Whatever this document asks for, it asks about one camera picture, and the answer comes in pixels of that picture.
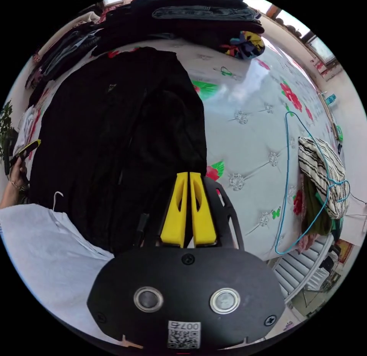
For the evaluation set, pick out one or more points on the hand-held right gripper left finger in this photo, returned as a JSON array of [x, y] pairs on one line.
[[174, 218]]

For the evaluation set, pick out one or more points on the striped-topped pile of clothes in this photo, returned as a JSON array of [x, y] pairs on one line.
[[321, 172]]

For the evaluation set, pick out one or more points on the small white cloth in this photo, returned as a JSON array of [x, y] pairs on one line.
[[25, 126]]

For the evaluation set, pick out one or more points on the person's left hand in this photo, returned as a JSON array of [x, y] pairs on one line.
[[17, 173]]

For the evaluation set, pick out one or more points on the person's left forearm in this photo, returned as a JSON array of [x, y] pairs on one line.
[[10, 196]]

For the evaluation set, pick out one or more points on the white clothes hanger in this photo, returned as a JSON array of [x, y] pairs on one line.
[[57, 195]]

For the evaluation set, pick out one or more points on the bed with floral sheet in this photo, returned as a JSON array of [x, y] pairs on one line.
[[252, 149]]

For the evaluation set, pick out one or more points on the window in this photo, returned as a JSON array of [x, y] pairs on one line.
[[321, 46]]

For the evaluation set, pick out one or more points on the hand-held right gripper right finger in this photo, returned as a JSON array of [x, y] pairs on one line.
[[204, 221]]

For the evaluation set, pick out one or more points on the green plant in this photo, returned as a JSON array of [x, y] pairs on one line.
[[6, 117]]

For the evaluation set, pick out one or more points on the black long sleeve shirt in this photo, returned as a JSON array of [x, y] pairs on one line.
[[100, 132]]

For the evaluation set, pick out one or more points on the white garment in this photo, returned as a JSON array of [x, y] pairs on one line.
[[48, 261]]

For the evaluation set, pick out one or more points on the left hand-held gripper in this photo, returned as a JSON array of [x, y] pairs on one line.
[[8, 158]]

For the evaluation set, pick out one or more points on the white radiator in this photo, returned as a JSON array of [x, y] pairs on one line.
[[298, 267]]

